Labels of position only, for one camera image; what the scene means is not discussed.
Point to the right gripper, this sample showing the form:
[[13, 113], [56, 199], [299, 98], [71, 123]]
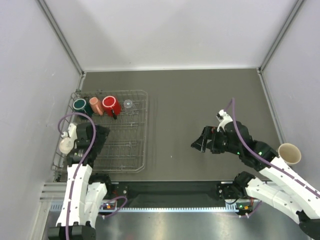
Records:
[[210, 132]]

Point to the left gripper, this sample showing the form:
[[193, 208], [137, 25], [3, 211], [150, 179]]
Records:
[[102, 133]]

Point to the small pink mug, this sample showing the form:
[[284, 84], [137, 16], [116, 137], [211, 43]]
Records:
[[96, 106]]

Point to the red mug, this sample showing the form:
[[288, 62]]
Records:
[[111, 106]]

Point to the dark green mug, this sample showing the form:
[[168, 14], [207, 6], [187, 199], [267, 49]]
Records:
[[81, 105]]

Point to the white mug orange inside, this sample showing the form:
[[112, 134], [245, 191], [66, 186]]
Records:
[[66, 145]]

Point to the clear plastic cup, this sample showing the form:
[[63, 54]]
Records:
[[129, 105]]

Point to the beige patterned mug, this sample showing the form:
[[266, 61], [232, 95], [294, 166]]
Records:
[[289, 153]]

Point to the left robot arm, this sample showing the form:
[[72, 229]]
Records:
[[81, 143]]

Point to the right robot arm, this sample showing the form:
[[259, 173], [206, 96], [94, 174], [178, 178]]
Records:
[[275, 170]]

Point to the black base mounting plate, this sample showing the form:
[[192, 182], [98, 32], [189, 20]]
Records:
[[174, 194]]

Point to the grey wire dish rack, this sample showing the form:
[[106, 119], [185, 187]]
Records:
[[125, 148]]

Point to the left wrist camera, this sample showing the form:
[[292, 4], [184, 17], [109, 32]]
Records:
[[70, 133]]

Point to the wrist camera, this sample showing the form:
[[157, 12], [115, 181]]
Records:
[[224, 118], [70, 133]]

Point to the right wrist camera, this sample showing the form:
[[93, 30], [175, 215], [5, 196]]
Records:
[[224, 118]]

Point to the aluminium frame rail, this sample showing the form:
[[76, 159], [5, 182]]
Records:
[[229, 205]]

